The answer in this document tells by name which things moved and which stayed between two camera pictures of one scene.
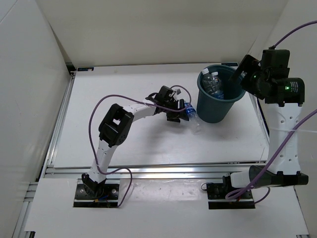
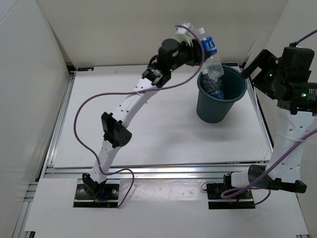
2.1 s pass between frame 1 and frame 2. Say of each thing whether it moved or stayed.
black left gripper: moved
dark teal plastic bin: stayed
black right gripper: moved
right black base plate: stayed
